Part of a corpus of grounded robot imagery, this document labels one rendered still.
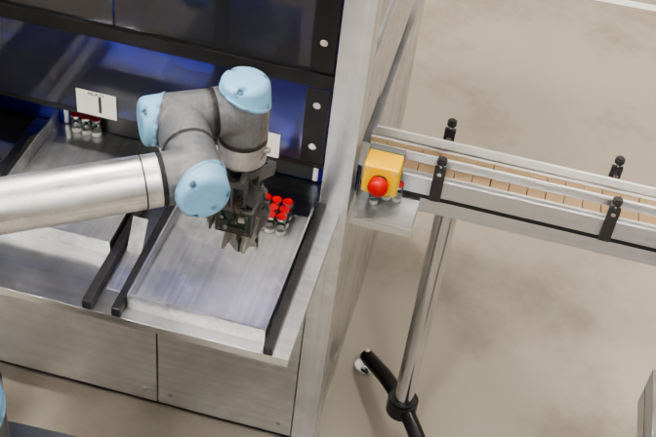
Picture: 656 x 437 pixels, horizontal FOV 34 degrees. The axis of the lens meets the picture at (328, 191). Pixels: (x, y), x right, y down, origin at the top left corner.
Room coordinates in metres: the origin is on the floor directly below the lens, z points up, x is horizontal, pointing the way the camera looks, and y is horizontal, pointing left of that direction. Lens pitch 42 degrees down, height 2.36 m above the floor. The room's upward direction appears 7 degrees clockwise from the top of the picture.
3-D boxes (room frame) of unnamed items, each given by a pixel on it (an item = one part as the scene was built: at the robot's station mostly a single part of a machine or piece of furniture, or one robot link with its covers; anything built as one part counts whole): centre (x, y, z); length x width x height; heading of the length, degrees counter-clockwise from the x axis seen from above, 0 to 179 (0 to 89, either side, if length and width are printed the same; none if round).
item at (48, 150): (1.60, 0.50, 0.90); 0.34 x 0.26 x 0.04; 171
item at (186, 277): (1.43, 0.18, 0.90); 0.34 x 0.26 x 0.04; 171
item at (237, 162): (1.25, 0.13, 1.32); 0.08 x 0.08 x 0.05
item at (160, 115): (1.20, 0.22, 1.39); 0.11 x 0.11 x 0.08; 23
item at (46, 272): (1.50, 0.34, 0.87); 0.70 x 0.48 x 0.02; 81
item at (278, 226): (1.54, 0.16, 0.90); 0.18 x 0.02 x 0.05; 81
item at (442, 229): (1.74, -0.26, 0.46); 0.09 x 0.09 x 0.77; 81
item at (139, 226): (1.39, 0.36, 0.91); 0.14 x 0.03 x 0.06; 171
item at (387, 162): (1.62, -0.10, 0.99); 0.08 x 0.07 x 0.07; 171
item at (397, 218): (1.66, -0.12, 0.87); 0.14 x 0.13 x 0.02; 171
